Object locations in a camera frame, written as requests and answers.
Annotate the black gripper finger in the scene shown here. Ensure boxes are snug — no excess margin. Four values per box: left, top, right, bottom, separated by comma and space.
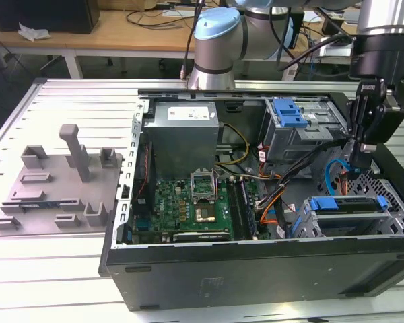
345, 98, 362, 169
360, 104, 387, 169

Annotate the blue data wire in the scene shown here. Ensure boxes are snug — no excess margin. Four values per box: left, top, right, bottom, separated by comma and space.
325, 157, 363, 196

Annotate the hard disk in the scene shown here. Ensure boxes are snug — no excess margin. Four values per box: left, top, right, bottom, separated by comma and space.
290, 196, 389, 237

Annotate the grey disk bay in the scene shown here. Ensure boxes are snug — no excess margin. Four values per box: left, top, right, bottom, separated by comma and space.
294, 194, 404, 238

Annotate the wooden desk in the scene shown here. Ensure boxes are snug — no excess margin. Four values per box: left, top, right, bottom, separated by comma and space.
291, 9, 358, 68
0, 9, 203, 79

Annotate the small black box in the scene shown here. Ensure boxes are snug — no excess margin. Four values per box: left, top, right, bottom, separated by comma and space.
322, 16, 345, 36

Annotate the blue plastic latch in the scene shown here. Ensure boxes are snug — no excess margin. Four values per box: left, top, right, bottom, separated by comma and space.
272, 97, 310, 129

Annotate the grey drive cage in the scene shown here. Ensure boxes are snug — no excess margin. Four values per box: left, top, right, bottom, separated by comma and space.
261, 97, 354, 163

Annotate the installed RAM stick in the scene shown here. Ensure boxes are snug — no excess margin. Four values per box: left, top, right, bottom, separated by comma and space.
240, 178, 259, 238

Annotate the black RAM slot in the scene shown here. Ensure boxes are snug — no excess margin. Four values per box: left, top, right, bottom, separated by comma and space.
226, 178, 246, 240

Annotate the metal socket cover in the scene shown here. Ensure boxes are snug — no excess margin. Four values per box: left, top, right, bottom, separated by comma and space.
190, 170, 219, 203

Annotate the black PC case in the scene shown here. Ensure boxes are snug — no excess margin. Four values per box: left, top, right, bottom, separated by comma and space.
98, 87, 404, 312

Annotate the CPU socket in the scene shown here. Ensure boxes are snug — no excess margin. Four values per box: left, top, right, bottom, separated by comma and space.
194, 207, 218, 224

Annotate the grey power supply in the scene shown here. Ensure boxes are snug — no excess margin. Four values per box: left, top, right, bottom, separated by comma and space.
143, 102, 223, 176

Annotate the black graphics card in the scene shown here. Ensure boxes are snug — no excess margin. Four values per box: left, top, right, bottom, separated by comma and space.
172, 230, 232, 242

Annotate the green motherboard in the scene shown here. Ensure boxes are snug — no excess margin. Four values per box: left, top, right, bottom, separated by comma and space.
131, 176, 269, 243

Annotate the grey parts rack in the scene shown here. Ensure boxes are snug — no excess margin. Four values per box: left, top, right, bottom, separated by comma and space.
0, 124, 125, 238

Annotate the black computer tower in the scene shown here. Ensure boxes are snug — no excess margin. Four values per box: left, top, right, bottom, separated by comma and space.
0, 0, 101, 34

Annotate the RAM stick in rack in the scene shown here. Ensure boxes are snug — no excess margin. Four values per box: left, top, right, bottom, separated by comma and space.
18, 201, 60, 208

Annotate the crumpled plastic bag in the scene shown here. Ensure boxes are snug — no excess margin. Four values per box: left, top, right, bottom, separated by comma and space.
18, 22, 51, 42

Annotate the orange power wire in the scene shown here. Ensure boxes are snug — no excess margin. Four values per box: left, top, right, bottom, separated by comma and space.
335, 168, 353, 196

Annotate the thick black camera cable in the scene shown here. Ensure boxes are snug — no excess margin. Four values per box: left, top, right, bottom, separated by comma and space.
274, 33, 356, 73

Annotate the black cable bundle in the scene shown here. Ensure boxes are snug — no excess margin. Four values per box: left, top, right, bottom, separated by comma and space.
255, 137, 353, 209

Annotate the yellow wire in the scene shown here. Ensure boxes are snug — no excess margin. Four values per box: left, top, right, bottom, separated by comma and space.
215, 123, 250, 166

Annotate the orange wire bundle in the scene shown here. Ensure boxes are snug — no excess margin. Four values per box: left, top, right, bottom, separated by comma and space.
259, 198, 284, 226

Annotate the locking lever wire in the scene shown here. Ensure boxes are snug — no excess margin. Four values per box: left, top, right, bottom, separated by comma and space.
213, 166, 221, 200

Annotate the black cable with silver plug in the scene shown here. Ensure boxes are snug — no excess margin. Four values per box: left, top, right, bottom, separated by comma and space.
180, 0, 206, 80

